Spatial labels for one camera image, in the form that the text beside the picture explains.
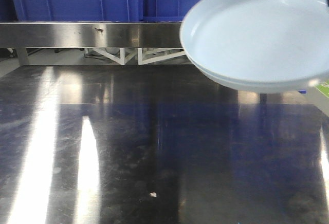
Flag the stainless steel shelf rail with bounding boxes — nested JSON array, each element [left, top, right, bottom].
[[1, 22, 182, 48]]

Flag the light blue plate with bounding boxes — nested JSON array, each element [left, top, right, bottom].
[[185, 50, 328, 94], [180, 0, 328, 82]]

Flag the white metal frame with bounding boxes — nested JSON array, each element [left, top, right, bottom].
[[84, 48, 186, 65]]

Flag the steel shelf post left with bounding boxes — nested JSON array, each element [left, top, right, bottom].
[[16, 47, 29, 66]]

